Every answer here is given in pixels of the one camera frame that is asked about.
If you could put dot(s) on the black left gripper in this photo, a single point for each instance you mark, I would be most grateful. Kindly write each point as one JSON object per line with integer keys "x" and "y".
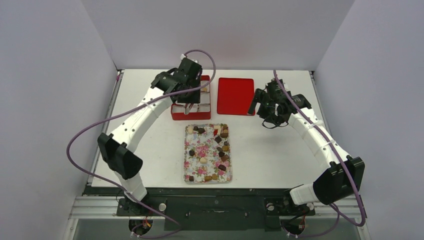
{"x": 193, "y": 99}

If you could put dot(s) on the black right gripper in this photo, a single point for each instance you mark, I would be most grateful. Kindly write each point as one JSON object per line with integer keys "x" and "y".
{"x": 262, "y": 106}

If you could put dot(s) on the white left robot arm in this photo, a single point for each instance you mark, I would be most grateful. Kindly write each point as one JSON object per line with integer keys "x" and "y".
{"x": 117, "y": 149}

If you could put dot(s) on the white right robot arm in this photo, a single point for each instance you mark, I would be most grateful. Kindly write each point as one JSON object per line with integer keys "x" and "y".
{"x": 342, "y": 174}

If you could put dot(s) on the red chocolate box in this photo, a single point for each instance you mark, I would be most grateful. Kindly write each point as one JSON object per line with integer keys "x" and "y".
{"x": 199, "y": 111}

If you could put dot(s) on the beige round chocolate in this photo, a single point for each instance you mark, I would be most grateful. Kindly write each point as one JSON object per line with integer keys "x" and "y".
{"x": 203, "y": 160}

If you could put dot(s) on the dark chocolate on tray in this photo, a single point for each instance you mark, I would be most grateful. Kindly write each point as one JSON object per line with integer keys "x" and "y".
{"x": 222, "y": 167}

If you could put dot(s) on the brown chocolate bottom tray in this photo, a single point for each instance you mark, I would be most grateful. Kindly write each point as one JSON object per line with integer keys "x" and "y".
{"x": 207, "y": 178}

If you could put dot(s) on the red box lid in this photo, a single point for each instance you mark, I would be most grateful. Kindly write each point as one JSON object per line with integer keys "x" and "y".
{"x": 234, "y": 96}

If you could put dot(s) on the floral serving tray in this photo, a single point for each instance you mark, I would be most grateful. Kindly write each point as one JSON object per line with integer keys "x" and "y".
{"x": 211, "y": 141}

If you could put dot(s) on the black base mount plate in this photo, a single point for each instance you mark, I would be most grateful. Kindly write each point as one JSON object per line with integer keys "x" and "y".
{"x": 215, "y": 209}

